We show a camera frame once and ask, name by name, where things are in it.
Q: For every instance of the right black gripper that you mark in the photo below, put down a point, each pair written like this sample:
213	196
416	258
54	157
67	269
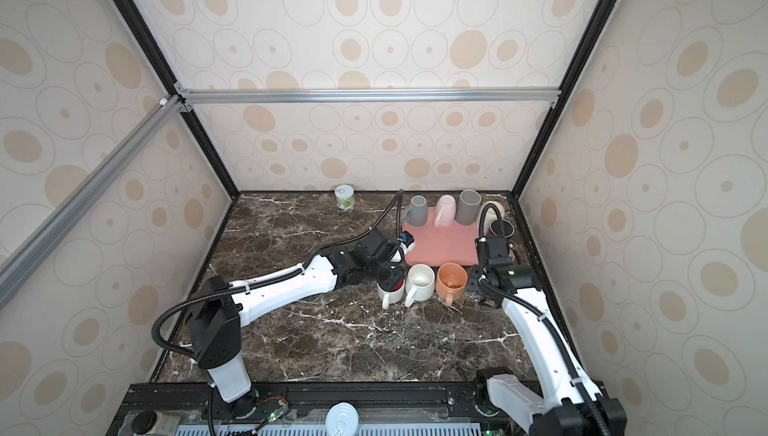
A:
473	282

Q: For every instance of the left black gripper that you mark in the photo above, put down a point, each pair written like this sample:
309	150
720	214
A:
396	280

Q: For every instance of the peach cream speckled mug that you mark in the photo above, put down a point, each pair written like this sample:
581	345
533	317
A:
450	283

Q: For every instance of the white mug black rim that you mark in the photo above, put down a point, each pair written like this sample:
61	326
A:
391	297

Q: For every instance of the white ceramic mug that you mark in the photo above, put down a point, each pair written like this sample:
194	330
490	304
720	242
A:
419	285

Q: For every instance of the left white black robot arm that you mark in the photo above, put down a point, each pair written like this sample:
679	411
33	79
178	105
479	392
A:
206	328

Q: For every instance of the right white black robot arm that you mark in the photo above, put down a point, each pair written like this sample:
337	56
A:
540	340

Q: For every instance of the small grey mug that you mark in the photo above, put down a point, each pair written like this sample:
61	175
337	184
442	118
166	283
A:
417	212

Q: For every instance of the beige round mug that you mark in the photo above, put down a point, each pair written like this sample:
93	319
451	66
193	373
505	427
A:
496	212

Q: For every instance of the pink mug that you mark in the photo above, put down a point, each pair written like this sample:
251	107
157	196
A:
445	211

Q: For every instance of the large grey mug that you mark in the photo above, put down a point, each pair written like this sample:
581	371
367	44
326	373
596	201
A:
467	207

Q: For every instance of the pink plastic tray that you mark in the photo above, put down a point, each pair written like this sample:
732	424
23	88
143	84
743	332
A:
437	245

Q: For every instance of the small green white can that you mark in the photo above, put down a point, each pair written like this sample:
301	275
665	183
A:
345	197

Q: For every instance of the white round lamp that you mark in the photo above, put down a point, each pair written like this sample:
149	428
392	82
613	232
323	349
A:
342	420

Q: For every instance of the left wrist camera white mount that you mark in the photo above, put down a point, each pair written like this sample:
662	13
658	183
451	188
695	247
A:
406	241

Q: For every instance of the horizontal aluminium frame bar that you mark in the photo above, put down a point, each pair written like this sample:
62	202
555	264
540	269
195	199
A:
371	95

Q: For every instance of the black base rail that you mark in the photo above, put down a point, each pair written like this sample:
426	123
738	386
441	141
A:
294	408

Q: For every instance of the left slanted aluminium frame bar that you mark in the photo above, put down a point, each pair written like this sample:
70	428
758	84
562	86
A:
39	245

